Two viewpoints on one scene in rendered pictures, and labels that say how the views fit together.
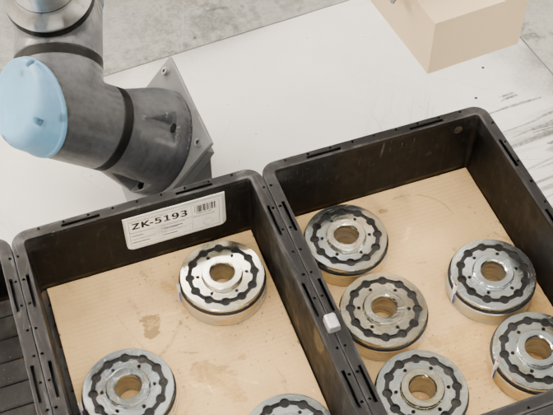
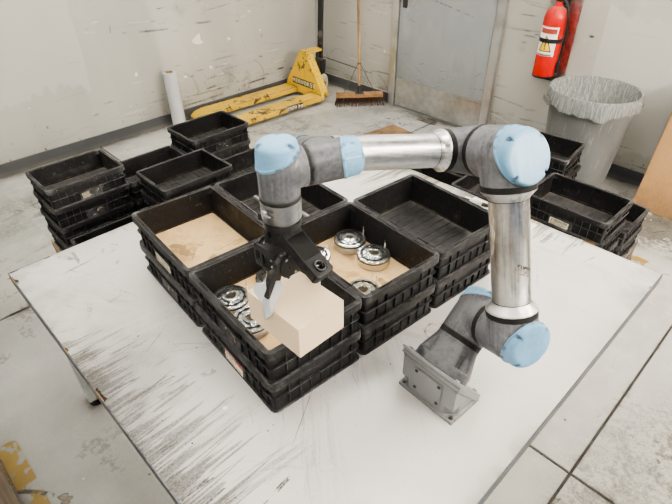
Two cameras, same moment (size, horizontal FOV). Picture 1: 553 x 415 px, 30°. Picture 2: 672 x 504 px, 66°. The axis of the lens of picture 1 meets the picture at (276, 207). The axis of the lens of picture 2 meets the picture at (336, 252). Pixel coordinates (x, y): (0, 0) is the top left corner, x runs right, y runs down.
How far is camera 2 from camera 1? 1.75 m
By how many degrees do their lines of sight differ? 90
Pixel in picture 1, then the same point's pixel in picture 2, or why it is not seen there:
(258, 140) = (402, 432)
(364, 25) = not seen: outside the picture
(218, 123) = (431, 435)
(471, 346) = not seen: hidden behind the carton
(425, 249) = not seen: hidden behind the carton
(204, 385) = (351, 270)
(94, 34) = (483, 326)
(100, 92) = (460, 317)
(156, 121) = (435, 341)
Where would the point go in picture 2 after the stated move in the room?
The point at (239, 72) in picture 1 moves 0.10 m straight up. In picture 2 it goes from (444, 480) to (449, 455)
